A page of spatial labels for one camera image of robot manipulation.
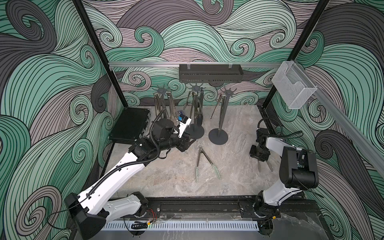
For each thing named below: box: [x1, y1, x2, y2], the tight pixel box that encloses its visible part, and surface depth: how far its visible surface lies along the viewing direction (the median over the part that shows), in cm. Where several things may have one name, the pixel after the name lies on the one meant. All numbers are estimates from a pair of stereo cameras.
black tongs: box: [197, 90, 204, 127], surface depth 85 cm
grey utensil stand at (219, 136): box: [208, 86, 237, 145], surface depth 102 cm
